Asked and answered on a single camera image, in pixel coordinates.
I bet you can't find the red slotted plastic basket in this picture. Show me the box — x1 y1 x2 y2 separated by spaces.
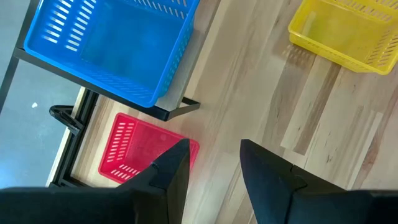
98 112 200 184

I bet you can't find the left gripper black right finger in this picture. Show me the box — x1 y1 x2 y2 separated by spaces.
239 139 346 224

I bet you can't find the black aluminium table frame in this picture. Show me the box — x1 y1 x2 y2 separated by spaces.
45 88 101 189

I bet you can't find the yellow slotted plastic basket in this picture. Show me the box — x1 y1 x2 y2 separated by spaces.
288 0 398 75

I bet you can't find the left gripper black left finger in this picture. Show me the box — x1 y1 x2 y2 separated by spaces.
116 139 191 224

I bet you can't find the black frame corner bracket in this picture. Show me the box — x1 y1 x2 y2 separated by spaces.
49 105 85 136

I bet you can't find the blue slotted plastic basket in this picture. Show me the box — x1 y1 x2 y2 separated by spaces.
24 0 201 108

